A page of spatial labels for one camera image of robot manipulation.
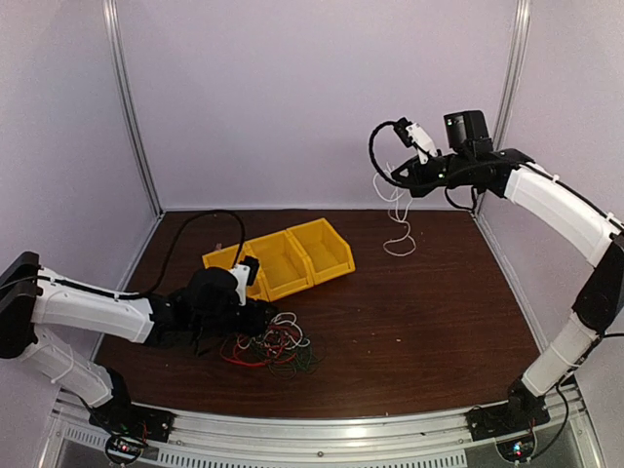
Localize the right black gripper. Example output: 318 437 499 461
394 151 474 197

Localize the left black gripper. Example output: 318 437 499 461
193 296 278 341

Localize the long white cable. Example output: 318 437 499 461
371 162 417 257

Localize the yellow three-compartment bin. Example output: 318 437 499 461
201 217 357 302

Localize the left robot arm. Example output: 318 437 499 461
1 252 278 433

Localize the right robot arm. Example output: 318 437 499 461
389 110 623 431

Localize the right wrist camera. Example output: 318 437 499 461
393 117 440 165

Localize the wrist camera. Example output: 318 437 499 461
393 117 440 165
229 255 260 306

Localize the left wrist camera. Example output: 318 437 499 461
229 255 260 306

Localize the right camera black cable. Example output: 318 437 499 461
367 119 406 186

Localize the camera black cable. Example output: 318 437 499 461
136 209 247 298
367 119 406 186

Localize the red cable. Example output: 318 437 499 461
219 326 308 368

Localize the left camera black cable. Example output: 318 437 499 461
136 209 247 298

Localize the green cable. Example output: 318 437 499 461
266 331 328 378

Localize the right aluminium frame post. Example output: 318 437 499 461
493 0 532 149

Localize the aluminium frame post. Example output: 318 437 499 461
493 0 532 149
100 0 165 218

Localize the front aluminium rail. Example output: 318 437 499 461
48 384 601 468

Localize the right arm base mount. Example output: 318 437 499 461
465 403 550 464

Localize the left aluminium frame post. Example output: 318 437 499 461
100 0 165 218

